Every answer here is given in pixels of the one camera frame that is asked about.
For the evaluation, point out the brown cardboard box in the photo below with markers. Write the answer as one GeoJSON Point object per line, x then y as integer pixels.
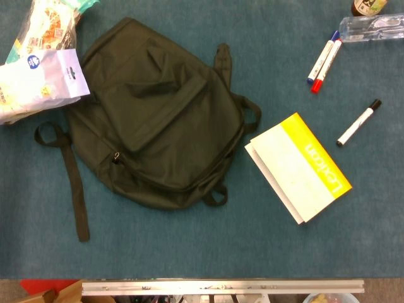
{"type": "Point", "coordinates": [67, 292]}

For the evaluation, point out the red capped whiteboard marker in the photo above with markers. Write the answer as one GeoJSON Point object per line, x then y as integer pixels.
{"type": "Point", "coordinates": [328, 64]}

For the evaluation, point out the light blue round container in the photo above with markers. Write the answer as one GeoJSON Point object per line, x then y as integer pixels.
{"type": "Point", "coordinates": [328, 298]}

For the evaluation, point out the white yellow Lexicon book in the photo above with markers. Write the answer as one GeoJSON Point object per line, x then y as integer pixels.
{"type": "Point", "coordinates": [293, 167]}

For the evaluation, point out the blue capped whiteboard marker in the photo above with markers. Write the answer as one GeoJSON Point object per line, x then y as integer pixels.
{"type": "Point", "coordinates": [322, 57]}

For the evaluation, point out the brown glass bottle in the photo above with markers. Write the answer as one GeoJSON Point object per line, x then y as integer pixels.
{"type": "Point", "coordinates": [367, 6]}

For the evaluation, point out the teal plastic package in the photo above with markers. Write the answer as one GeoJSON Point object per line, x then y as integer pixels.
{"type": "Point", "coordinates": [85, 4]}

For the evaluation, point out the clear snack bag orange print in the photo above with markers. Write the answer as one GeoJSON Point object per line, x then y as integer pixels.
{"type": "Point", "coordinates": [44, 28]}

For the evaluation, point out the black fabric backpack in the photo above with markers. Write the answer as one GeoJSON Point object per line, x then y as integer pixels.
{"type": "Point", "coordinates": [158, 110]}

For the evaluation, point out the red flat object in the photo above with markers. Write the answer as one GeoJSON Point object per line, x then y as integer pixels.
{"type": "Point", "coordinates": [38, 284]}

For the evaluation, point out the clear plastic pencil case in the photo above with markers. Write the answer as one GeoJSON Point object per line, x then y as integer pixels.
{"type": "Point", "coordinates": [363, 28]}

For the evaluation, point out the black capped whiteboard marker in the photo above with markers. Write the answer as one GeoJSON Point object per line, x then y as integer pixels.
{"type": "Point", "coordinates": [358, 123]}

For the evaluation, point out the white snack bag blue logo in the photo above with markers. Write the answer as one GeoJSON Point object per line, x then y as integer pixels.
{"type": "Point", "coordinates": [31, 85]}

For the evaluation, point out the aluminium rail profile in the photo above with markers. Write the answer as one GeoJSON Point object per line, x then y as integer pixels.
{"type": "Point", "coordinates": [221, 287]}

